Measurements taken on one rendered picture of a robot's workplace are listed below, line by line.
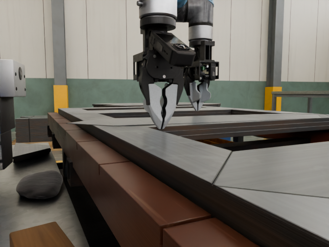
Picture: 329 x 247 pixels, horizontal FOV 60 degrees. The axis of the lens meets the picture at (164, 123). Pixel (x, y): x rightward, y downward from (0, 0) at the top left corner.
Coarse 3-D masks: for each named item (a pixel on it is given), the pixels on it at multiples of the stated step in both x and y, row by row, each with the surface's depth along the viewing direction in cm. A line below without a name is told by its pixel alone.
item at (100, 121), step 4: (88, 120) 70; (92, 120) 69; (96, 120) 69; (100, 120) 69; (104, 120) 69; (88, 124) 60; (92, 124) 60; (96, 124) 60; (100, 124) 60; (104, 124) 59; (108, 124) 59; (112, 124) 59
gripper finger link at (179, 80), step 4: (180, 72) 56; (180, 76) 57; (172, 80) 57; (176, 80) 56; (180, 80) 57; (180, 84) 57; (180, 88) 57; (180, 92) 57; (180, 96) 57; (176, 104) 57
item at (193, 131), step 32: (96, 128) 56; (192, 128) 61; (224, 128) 63; (256, 128) 67; (288, 128) 71; (320, 128) 76; (160, 160) 29; (192, 192) 23; (224, 192) 19; (256, 224) 17; (288, 224) 15
